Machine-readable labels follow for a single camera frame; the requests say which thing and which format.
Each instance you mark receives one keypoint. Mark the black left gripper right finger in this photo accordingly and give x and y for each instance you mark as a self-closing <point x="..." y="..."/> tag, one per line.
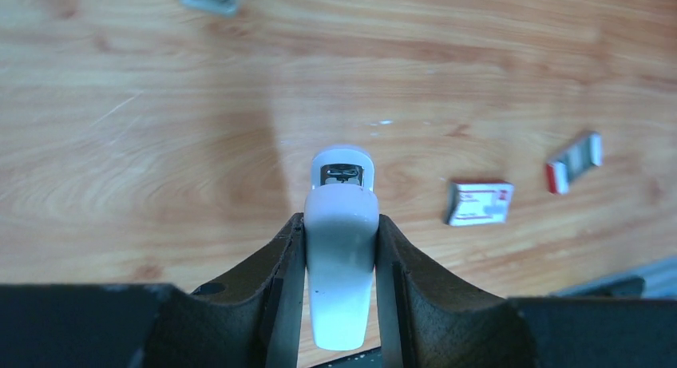
<point x="429" y="317"/>

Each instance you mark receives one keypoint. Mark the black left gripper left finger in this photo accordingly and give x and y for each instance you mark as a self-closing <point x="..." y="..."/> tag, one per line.
<point x="250" y="316"/>

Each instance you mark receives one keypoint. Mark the white stapler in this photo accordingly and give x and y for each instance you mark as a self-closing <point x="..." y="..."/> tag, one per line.
<point x="341" y="219"/>

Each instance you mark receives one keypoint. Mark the red white staple box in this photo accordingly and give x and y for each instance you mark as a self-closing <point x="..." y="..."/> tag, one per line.
<point x="479" y="203"/>

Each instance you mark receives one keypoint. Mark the open staple box tray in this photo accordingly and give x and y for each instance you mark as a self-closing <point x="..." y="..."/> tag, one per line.
<point x="578" y="157"/>

